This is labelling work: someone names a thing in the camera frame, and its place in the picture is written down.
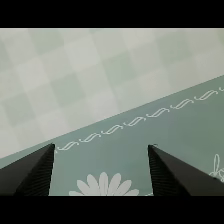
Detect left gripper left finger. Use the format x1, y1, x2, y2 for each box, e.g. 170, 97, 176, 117
0, 143, 56, 197

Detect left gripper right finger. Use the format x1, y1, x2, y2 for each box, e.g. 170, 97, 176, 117
147, 143, 224, 197

